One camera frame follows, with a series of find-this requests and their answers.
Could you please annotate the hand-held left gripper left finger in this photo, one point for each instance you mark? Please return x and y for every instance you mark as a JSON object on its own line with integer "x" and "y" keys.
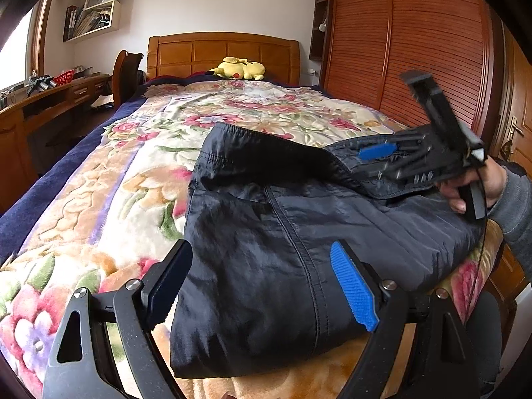
{"x": 170, "y": 282}

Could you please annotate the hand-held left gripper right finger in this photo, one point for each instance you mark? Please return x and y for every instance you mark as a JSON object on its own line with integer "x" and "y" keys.
{"x": 353, "y": 286}

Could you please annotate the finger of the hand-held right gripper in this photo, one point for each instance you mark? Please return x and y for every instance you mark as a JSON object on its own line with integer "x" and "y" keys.
{"x": 376, "y": 151}

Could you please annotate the dark navy jacket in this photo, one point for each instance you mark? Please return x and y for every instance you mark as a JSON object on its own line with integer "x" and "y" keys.
{"x": 257, "y": 237}

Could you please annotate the person's right forearm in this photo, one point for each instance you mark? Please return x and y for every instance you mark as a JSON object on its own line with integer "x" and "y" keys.
{"x": 515, "y": 212}

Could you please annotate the person's right hand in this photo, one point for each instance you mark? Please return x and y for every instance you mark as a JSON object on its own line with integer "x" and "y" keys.
{"x": 494, "y": 183}

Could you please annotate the wooden door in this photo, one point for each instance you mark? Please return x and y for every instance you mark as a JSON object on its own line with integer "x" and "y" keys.
{"x": 519, "y": 91}

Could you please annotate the wooden slatted wardrobe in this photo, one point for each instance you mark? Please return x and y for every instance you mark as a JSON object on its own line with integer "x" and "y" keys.
{"x": 415, "y": 41}

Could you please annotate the floral blanket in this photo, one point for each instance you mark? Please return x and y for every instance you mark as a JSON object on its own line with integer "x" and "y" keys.
{"x": 137, "y": 183}

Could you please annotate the person's leg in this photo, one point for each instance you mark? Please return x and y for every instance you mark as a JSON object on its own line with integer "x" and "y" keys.
{"x": 486, "y": 341}

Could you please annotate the dark blue bed sheet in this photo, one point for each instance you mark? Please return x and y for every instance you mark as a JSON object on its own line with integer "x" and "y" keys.
{"x": 45, "y": 199}

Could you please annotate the narrow wooden shelf unit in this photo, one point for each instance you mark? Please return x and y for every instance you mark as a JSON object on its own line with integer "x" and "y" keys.
{"x": 320, "y": 8}

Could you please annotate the yellow plush toy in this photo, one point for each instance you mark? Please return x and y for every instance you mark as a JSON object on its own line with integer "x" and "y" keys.
{"x": 237, "y": 68}

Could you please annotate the beige paper sheet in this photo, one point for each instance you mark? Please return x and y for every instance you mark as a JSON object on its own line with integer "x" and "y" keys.
{"x": 102, "y": 103}

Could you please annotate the dark pillow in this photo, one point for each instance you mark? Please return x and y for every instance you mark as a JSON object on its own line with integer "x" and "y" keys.
{"x": 174, "y": 79}

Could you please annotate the wooden desk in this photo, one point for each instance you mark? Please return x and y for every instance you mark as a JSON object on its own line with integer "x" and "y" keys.
{"x": 12, "y": 141}

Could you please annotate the wooden bed headboard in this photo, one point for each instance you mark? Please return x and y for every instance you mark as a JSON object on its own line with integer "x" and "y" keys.
{"x": 187, "y": 54}

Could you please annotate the wooden chair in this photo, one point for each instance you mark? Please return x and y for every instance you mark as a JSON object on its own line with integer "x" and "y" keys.
{"x": 122, "y": 75}

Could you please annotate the red basket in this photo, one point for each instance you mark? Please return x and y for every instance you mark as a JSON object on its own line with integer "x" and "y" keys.
{"x": 63, "y": 78}

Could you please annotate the window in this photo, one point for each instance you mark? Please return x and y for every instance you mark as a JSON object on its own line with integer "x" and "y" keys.
{"x": 18, "y": 54}

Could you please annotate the row of books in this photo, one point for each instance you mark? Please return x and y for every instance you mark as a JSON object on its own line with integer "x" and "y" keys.
{"x": 83, "y": 20}

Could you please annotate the cream wall shelf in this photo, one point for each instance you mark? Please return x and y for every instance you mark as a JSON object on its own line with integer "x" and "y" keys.
{"x": 116, "y": 16}

